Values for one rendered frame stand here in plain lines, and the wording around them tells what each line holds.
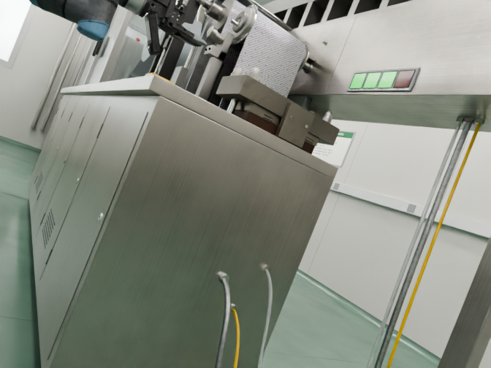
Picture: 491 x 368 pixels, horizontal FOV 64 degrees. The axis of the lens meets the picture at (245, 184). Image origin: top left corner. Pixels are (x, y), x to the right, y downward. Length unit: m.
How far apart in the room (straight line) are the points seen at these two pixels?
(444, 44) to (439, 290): 2.68
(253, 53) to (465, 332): 1.02
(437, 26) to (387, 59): 0.16
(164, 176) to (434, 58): 0.79
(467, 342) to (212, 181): 0.74
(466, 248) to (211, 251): 2.76
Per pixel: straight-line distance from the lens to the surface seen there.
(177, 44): 1.65
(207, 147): 1.05
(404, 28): 1.37
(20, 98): 6.78
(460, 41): 1.22
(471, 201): 3.71
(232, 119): 1.08
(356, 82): 1.37
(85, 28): 1.21
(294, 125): 1.23
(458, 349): 1.13
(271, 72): 1.44
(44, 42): 6.83
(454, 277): 3.62
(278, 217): 1.21
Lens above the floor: 0.74
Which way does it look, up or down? level
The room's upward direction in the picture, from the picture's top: 22 degrees clockwise
